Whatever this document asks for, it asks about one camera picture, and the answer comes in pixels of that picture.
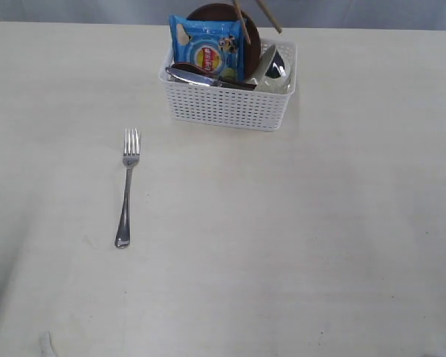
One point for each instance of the silver metal fork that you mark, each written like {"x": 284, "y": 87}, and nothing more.
{"x": 131, "y": 158}

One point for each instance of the silver metal table knife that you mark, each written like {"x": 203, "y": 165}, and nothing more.
{"x": 201, "y": 80}

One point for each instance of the dark wooden spoon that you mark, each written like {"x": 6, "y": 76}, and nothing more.
{"x": 189, "y": 67}

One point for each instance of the brown wooden chopstick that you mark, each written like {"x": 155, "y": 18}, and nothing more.
{"x": 238, "y": 12}
{"x": 263, "y": 7}

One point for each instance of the white perforated plastic basket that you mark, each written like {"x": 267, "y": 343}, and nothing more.
{"x": 234, "y": 108}

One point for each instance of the glossy ceramic bowl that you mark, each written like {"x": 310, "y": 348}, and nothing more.
{"x": 272, "y": 74}

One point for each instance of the blue chips snack bag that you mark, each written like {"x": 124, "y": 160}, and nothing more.
{"x": 214, "y": 46}

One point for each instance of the brown round wooden plate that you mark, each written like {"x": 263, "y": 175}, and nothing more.
{"x": 226, "y": 12}

